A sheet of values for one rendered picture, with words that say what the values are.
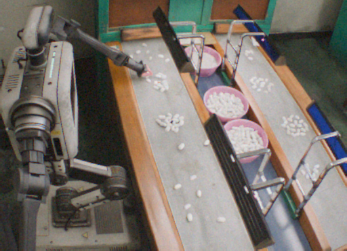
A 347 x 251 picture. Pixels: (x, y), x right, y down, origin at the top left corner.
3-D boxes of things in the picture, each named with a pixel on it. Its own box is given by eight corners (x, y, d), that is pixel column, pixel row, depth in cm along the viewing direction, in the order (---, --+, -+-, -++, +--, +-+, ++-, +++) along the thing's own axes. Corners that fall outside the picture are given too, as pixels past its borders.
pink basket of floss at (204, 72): (208, 85, 230) (210, 74, 223) (172, 69, 238) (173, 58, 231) (226, 66, 246) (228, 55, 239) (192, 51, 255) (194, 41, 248)
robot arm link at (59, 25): (48, 26, 179) (58, 11, 176) (67, 37, 185) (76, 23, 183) (41, 49, 141) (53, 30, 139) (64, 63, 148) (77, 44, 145)
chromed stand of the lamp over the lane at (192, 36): (167, 100, 217) (174, 38, 185) (159, 79, 230) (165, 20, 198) (198, 96, 222) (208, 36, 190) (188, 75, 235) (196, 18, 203)
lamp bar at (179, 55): (179, 74, 177) (180, 62, 172) (151, 15, 218) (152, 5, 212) (194, 72, 179) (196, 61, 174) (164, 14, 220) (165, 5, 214)
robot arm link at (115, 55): (60, 36, 178) (71, 20, 176) (59, 33, 182) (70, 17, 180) (119, 68, 204) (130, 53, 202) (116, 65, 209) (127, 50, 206)
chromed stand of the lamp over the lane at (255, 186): (222, 243, 154) (248, 193, 122) (209, 209, 167) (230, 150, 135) (258, 233, 158) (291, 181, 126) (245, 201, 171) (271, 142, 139)
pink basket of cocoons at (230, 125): (227, 172, 183) (231, 161, 176) (211, 134, 201) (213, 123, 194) (270, 162, 190) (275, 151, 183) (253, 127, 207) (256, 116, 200)
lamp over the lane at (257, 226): (255, 251, 113) (261, 243, 108) (202, 125, 154) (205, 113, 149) (274, 245, 115) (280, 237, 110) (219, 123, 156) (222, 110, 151)
